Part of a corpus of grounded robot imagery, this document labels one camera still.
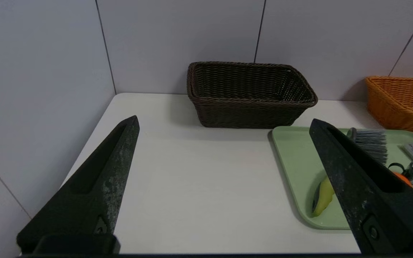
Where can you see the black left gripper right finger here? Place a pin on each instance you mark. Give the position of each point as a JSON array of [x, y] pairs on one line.
[[371, 211]]

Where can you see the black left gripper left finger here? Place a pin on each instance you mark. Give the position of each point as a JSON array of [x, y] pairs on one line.
[[95, 200]]

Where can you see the orange fruit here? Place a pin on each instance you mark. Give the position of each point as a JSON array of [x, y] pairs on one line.
[[403, 178]]

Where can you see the orange wicker basket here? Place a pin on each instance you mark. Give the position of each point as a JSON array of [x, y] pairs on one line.
[[400, 107]]

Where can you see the dark brown wicker basket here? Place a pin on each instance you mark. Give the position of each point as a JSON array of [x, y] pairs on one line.
[[249, 113]]

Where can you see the light green plastic tray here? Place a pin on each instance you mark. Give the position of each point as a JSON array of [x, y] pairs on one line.
[[299, 161]]

